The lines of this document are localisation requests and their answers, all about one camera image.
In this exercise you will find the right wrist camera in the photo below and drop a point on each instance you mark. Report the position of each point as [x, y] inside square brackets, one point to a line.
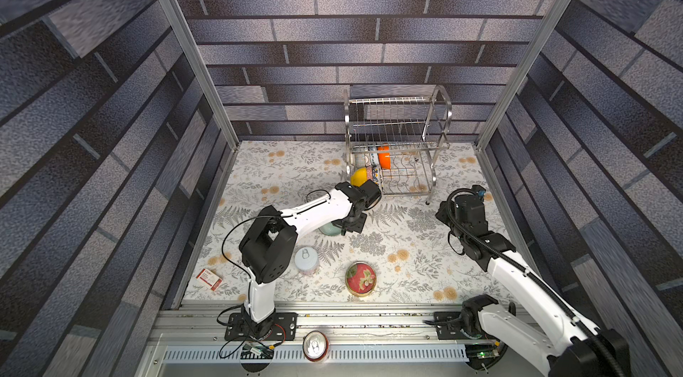
[479, 191]

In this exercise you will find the orange plastic bowl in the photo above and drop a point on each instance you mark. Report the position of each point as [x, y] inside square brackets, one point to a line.
[384, 157]

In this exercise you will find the stainless steel dish rack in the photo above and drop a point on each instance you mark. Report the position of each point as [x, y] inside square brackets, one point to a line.
[415, 128]

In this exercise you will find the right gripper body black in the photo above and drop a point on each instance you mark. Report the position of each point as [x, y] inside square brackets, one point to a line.
[451, 218]

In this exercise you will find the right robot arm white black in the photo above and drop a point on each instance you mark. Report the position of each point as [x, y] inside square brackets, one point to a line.
[594, 351]

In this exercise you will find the pale green ceramic bowl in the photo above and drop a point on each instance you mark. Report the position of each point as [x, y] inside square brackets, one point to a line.
[330, 230]

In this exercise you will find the floral table mat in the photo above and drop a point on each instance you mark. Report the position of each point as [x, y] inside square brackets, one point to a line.
[410, 250]

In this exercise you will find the small red white box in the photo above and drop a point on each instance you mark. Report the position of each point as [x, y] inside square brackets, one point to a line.
[209, 278]

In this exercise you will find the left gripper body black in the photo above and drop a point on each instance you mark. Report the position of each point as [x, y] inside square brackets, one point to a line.
[353, 225]

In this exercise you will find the black white leaf bowl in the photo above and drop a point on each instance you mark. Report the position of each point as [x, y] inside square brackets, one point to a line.
[369, 173]

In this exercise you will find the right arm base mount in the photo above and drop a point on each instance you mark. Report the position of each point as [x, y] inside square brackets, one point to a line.
[450, 326]

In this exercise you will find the red floral bowl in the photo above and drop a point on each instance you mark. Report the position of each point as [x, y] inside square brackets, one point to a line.
[360, 279]

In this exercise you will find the dark glass patterned bowl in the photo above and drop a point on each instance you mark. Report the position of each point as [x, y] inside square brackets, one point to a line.
[359, 159]

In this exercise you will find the yellow plastic bowl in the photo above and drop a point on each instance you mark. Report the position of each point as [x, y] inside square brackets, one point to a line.
[359, 177]

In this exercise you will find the blue yellow patterned plate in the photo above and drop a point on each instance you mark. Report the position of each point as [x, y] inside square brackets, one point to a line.
[377, 175]

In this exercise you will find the blue white floral bowl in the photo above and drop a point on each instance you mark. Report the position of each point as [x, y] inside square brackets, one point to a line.
[372, 157]

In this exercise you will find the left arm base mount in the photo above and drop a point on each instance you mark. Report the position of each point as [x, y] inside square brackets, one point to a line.
[278, 327]

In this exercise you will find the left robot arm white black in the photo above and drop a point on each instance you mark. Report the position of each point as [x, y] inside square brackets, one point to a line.
[269, 244]

